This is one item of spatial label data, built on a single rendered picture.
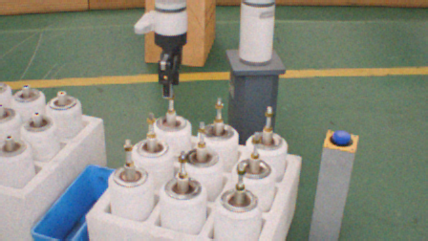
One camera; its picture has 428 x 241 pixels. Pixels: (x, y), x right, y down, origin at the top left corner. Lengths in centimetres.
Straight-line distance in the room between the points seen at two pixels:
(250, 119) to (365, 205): 41
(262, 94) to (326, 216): 45
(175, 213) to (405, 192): 77
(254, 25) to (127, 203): 62
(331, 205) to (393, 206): 35
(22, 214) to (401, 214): 98
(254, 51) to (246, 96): 13
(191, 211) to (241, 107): 54
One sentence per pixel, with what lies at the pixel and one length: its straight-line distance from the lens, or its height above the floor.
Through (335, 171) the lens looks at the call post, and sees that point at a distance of 126.
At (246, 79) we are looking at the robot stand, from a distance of 158.
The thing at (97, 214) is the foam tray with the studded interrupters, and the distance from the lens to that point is 124.
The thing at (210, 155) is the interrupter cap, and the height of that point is 25.
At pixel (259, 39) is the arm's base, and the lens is 156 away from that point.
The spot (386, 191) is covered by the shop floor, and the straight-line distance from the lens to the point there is 167.
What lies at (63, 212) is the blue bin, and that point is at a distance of 142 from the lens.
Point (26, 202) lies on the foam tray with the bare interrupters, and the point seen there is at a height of 17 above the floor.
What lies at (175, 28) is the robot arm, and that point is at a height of 51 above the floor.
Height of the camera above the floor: 95
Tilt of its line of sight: 30 degrees down
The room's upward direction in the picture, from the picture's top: 2 degrees clockwise
